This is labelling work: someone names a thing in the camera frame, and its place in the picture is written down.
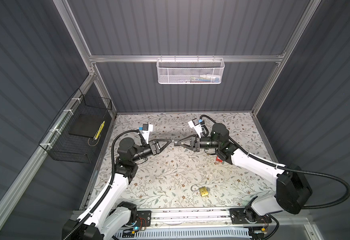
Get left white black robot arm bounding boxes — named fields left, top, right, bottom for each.
left=61, top=138, right=171, bottom=240

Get yellow marker pen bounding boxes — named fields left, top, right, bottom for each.
left=93, top=121, right=105, bottom=140

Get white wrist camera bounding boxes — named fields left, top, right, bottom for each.
left=188, top=119, right=204, bottom=138
left=139, top=124, right=153, bottom=144

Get left black corrugated cable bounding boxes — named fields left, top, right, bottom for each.
left=62, top=129, right=142, bottom=240

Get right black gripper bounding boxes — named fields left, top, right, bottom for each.
left=178, top=134, right=220, bottom=153

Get items in white basket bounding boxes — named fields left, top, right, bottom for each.
left=179, top=75, right=221, bottom=84

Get small black padlock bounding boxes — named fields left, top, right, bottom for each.
left=169, top=140, right=179, bottom=147

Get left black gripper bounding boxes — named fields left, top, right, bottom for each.
left=131, top=139, right=170, bottom=165

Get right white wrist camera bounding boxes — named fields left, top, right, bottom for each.
left=188, top=119, right=204, bottom=138

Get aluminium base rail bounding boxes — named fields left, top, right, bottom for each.
left=71, top=205, right=311, bottom=229

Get black wire basket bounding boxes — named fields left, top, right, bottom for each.
left=39, top=91, right=112, bottom=164

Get red safety padlock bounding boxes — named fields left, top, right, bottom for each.
left=216, top=156, right=224, bottom=164

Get white perforated cable duct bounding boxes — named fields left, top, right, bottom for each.
left=115, top=227, right=253, bottom=240

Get black corrugated cable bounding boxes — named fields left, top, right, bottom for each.
left=62, top=129, right=142, bottom=240
left=199, top=114, right=350, bottom=210

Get white wire mesh basket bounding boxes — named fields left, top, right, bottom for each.
left=156, top=58, right=225, bottom=85

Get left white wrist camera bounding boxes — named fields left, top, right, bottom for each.
left=139, top=124, right=153, bottom=144

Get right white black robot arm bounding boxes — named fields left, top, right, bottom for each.
left=174, top=123, right=312, bottom=223

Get black flat box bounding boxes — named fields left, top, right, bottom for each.
left=68, top=114, right=104, bottom=138

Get brass padlock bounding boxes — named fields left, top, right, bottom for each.
left=191, top=185, right=210, bottom=197

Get right black corrugated cable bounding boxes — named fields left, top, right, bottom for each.
left=199, top=114, right=350, bottom=210

